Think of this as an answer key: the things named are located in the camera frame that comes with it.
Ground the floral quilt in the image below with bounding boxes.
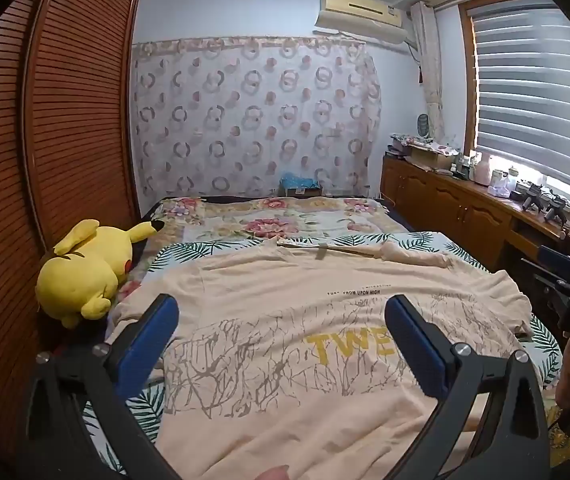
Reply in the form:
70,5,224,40
135,195,416,271

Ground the person's right hand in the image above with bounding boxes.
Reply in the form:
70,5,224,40
555,335,570,411

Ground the long wooden cabinet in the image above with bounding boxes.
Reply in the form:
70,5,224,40
380,152,570,291

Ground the pile of books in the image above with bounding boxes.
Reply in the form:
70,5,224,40
387,132,416,158

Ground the wall air conditioner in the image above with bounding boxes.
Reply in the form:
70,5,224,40
314,0,411,43

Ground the yellow plush toy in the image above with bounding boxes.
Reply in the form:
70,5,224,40
35,218,166,330

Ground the palm leaf printed blanket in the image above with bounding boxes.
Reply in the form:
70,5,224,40
82,231,563,480

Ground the open cardboard box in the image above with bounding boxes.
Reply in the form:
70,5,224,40
405,140,461,171

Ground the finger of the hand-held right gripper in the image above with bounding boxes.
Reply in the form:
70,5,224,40
521,258,561,318
539,246,570,273

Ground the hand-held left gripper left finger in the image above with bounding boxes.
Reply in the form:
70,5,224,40
25,294,181,480

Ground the spare black gripper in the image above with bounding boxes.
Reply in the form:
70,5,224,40
542,192,570,223
520,183,543,211

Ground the beige printed t-shirt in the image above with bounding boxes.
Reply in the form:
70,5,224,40
107,239,533,480

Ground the floral window curtain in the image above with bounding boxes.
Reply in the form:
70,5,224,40
410,1,448,143

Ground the circle patterned wall curtain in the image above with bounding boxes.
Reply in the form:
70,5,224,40
130,36,383,200

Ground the wooden louvred wardrobe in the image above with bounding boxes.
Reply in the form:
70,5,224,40
0,0,143,461

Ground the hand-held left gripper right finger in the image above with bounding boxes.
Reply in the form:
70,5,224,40
384,295,551,480

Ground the pink jar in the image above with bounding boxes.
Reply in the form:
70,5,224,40
472,152,492,183

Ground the blue cloth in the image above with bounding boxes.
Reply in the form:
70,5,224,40
279,174,320,191

